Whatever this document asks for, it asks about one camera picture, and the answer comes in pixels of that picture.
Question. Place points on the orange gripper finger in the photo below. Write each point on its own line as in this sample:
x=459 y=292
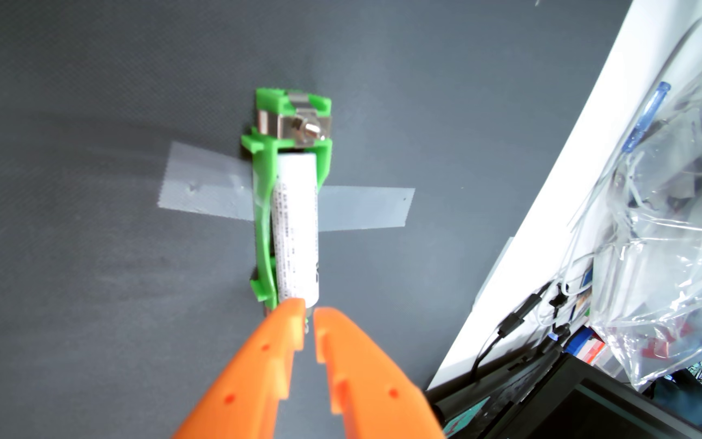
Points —
x=247 y=390
x=375 y=390

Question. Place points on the white cylindrical battery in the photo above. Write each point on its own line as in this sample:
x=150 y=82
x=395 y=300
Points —
x=295 y=231

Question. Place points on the green battery holder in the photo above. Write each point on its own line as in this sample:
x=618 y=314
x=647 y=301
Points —
x=262 y=213

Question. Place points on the dark grey mat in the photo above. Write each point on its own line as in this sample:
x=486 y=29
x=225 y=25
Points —
x=83 y=292

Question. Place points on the black Dell laptop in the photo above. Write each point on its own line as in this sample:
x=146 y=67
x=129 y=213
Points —
x=570 y=408

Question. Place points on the clear tape strip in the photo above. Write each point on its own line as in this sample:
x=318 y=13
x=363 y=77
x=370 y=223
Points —
x=205 y=183

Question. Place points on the red and blue boxes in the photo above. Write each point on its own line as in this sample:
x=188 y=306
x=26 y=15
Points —
x=582 y=346

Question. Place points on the dark teal rounded object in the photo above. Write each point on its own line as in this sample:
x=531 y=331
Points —
x=680 y=396

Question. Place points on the clear plastic bag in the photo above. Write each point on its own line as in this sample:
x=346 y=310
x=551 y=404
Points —
x=680 y=244

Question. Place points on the blue pen in bag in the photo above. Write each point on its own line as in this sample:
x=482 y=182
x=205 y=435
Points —
x=646 y=116

